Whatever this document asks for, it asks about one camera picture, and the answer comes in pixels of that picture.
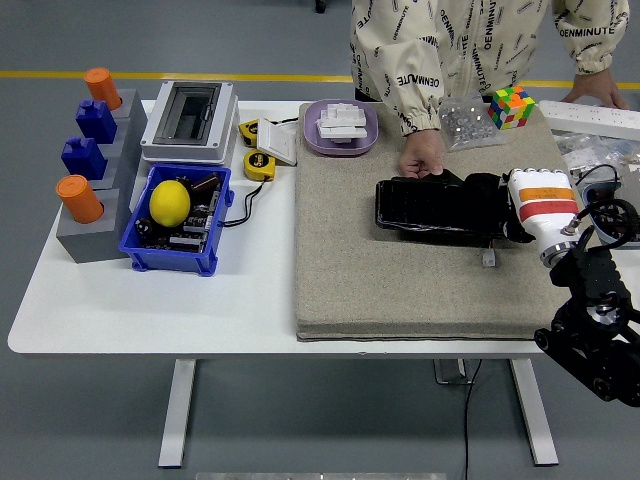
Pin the white wall switch plate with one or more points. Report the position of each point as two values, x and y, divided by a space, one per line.
277 142

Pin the person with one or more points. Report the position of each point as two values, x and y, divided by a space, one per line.
470 40

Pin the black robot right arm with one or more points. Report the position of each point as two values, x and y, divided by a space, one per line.
590 285

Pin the colourful puzzle cube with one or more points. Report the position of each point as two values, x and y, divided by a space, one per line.
511 107

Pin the grey white electrical box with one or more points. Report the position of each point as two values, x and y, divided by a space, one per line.
190 117

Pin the yellow lemon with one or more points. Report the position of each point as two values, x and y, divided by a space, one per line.
170 202

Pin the black caster wheel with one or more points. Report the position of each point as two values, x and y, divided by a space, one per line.
321 6

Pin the black cylindrical capacitor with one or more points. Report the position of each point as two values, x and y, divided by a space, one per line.
146 226

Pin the purple tray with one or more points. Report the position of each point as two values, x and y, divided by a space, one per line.
312 135

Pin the white connector plug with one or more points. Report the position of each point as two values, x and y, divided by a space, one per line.
489 258

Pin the white power strip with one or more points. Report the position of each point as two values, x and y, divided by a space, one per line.
585 117

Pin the person's left hand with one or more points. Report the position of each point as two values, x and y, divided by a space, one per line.
597 85

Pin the blue plastic bin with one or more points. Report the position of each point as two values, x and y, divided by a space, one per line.
170 260

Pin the white table leg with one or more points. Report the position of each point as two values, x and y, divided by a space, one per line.
177 415
537 415

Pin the dark circuit board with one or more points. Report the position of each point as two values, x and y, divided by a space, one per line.
192 227

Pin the stack of white switches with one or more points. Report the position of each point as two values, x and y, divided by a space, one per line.
342 122

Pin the grey stepped block holder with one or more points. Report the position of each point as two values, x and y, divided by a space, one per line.
85 245

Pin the grey metal bracket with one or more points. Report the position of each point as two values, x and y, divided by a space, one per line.
450 372

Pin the orange cylinder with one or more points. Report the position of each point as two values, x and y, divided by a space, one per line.
102 87
80 200

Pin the clear bag of metal nuts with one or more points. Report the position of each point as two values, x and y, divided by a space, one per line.
467 125

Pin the grey-brown mat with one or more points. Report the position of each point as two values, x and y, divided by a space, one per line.
375 280

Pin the black rag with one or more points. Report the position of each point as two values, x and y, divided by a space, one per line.
482 187

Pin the yellow tape measure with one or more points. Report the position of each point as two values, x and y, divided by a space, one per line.
248 131
259 164

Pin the clear plastic bags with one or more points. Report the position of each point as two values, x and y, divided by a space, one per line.
585 150

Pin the blue block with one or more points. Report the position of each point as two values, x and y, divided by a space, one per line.
96 122
84 159

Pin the person's left forearm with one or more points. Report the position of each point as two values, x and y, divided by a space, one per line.
592 35

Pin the person's right hand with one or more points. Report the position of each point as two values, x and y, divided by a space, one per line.
422 150

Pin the person's right forearm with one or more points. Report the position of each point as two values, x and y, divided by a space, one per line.
405 85

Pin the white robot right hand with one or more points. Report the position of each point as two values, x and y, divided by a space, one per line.
545 210

